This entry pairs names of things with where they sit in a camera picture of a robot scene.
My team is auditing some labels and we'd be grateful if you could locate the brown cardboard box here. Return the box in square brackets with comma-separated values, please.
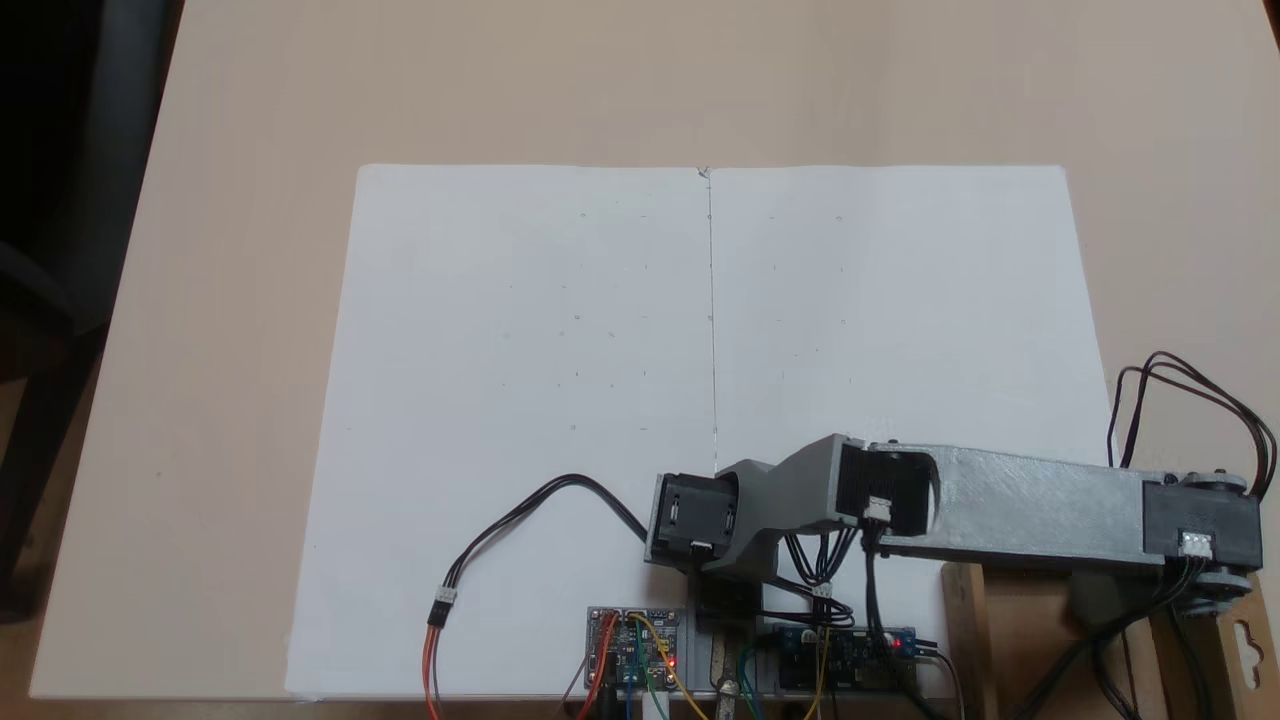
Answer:
[940, 558, 1280, 720]

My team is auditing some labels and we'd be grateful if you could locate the blue power converter board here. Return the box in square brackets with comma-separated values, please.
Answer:
[774, 624, 922, 695]

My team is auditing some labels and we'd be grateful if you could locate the white paper sheet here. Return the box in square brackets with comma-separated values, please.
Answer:
[284, 164, 717, 701]
[705, 164, 1137, 701]

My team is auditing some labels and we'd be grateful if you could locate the grey motor controller board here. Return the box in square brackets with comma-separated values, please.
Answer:
[586, 605, 688, 693]

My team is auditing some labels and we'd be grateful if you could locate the white cable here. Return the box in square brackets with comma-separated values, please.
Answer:
[930, 646, 968, 720]

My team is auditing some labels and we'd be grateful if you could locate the black looped servo cable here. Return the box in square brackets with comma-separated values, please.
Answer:
[1105, 349, 1280, 503]
[860, 518, 1206, 720]

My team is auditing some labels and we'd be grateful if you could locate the short black base cable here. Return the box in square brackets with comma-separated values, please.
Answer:
[783, 528, 858, 629]

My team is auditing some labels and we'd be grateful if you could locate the yellow jumper wire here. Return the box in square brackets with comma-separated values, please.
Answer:
[810, 622, 835, 720]
[630, 613, 713, 720]

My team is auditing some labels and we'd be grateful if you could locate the black camera stand clamp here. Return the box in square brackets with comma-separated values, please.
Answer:
[695, 625, 767, 720]

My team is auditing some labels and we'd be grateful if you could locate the black and orange cable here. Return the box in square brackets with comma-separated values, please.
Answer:
[423, 473, 653, 720]

